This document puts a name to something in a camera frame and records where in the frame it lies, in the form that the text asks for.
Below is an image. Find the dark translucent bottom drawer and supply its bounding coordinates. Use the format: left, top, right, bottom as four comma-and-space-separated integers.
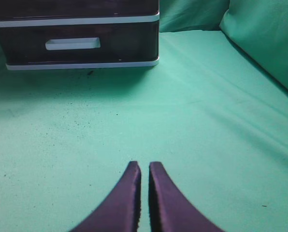
0, 21, 159, 66

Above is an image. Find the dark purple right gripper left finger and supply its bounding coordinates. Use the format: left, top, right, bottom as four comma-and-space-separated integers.
73, 161, 141, 232

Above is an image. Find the dark translucent middle drawer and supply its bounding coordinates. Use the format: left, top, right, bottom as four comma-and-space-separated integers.
0, 0, 159, 21

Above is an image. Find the dark translucent drawer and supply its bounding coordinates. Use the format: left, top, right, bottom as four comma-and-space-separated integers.
0, 21, 159, 66
0, 0, 159, 21

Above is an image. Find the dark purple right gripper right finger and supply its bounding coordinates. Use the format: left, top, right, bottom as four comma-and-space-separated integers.
148, 161, 223, 232

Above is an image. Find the green cloth backdrop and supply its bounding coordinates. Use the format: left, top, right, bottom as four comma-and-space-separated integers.
0, 0, 288, 232

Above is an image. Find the white frame drawer cabinet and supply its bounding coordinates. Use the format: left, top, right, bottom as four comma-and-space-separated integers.
0, 12, 159, 71

